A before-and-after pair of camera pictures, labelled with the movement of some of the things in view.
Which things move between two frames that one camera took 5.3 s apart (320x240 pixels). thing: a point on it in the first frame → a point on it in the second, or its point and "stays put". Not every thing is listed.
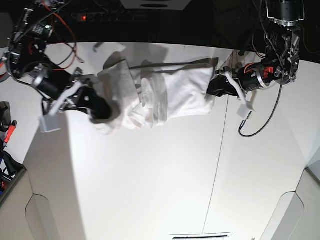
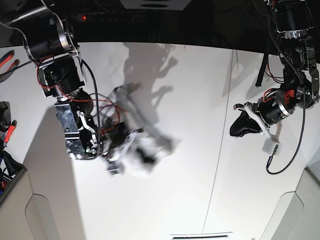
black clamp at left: [5, 116] stays put
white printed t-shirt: [149, 95] → [134, 148]
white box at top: [161, 5] stays put
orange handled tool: [10, 132] stays put
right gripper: [220, 85] → [243, 125]
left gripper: [101, 111] → [110, 157]
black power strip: [111, 17] stays put
